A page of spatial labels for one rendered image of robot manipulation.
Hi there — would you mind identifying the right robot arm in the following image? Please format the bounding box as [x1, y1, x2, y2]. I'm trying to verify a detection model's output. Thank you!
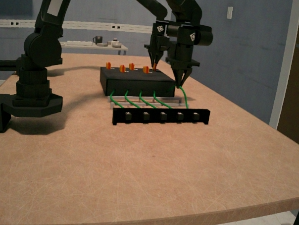
[12, 0, 213, 108]

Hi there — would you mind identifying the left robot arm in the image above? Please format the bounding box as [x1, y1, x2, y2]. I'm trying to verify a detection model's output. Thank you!
[62, 0, 181, 51]

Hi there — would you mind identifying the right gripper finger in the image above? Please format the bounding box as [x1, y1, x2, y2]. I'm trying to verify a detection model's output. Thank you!
[180, 70, 192, 87]
[172, 69, 184, 89]

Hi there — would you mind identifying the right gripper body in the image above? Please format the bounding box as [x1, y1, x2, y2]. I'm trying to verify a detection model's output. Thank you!
[165, 43, 200, 70]

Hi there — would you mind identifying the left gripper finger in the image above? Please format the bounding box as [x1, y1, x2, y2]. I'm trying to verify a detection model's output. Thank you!
[148, 52, 156, 67]
[154, 53, 163, 64]

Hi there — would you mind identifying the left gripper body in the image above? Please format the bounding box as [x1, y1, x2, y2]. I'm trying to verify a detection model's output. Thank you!
[144, 45, 164, 53]

